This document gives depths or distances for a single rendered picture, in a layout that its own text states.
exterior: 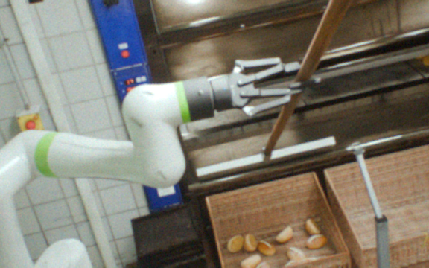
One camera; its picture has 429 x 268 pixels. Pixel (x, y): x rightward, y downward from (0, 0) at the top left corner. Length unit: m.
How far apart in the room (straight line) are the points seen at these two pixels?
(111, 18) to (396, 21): 1.23
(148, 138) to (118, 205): 1.66
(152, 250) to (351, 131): 1.10
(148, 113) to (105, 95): 1.38
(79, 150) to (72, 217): 1.51
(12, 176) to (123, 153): 0.31
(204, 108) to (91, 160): 0.32
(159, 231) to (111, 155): 1.34
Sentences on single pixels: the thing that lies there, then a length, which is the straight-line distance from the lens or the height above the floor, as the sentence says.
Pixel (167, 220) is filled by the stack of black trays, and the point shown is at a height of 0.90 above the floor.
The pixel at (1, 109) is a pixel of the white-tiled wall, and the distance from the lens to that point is 2.67.
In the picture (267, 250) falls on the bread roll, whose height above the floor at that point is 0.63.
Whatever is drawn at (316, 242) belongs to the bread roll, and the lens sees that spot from 2.87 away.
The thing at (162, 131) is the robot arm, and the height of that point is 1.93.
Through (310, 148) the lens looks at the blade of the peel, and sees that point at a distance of 2.33.
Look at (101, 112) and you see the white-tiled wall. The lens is 2.64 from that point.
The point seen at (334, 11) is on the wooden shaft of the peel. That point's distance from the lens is 0.96.
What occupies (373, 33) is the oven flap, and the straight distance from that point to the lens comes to 2.73.
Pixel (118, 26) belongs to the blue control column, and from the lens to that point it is 2.46.
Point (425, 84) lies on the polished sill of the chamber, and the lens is 2.97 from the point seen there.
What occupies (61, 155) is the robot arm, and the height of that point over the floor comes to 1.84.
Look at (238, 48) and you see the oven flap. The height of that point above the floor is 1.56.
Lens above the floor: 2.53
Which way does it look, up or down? 30 degrees down
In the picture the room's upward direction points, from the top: 11 degrees counter-clockwise
